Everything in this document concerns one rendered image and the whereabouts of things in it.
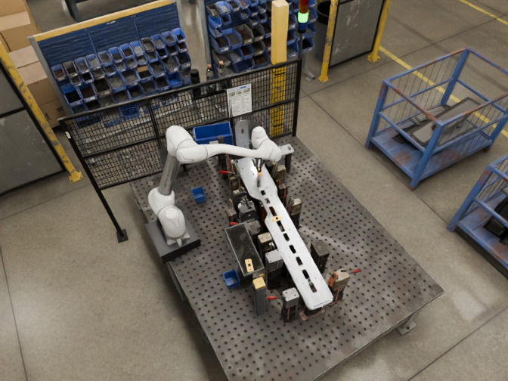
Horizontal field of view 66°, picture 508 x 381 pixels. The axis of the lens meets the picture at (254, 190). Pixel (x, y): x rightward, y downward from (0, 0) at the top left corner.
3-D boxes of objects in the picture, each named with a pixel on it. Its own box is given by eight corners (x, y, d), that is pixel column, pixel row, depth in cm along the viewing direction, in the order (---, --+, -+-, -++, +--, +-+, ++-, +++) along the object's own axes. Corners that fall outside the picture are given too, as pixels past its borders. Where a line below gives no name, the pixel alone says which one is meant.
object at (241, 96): (252, 112, 339) (252, 82, 315) (228, 119, 335) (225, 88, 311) (252, 110, 341) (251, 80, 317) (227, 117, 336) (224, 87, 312)
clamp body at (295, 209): (302, 229, 316) (305, 203, 289) (288, 234, 314) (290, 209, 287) (297, 220, 322) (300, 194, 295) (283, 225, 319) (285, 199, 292)
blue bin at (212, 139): (233, 146, 330) (232, 134, 320) (197, 152, 327) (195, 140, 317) (230, 133, 340) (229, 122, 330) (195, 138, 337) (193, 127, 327)
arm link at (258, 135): (249, 144, 292) (258, 153, 285) (248, 128, 280) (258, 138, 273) (260, 137, 296) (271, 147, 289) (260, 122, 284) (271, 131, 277)
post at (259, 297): (267, 314, 273) (267, 287, 239) (256, 318, 271) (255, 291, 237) (262, 305, 277) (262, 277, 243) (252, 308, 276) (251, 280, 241)
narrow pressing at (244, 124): (249, 150, 331) (248, 119, 305) (236, 153, 329) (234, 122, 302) (249, 150, 332) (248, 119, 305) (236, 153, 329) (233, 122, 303)
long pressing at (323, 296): (339, 299, 249) (339, 298, 247) (307, 312, 244) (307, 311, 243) (258, 153, 330) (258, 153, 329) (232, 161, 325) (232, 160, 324)
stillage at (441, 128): (438, 113, 505) (467, 44, 431) (488, 151, 461) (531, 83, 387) (363, 146, 471) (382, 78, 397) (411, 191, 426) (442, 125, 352)
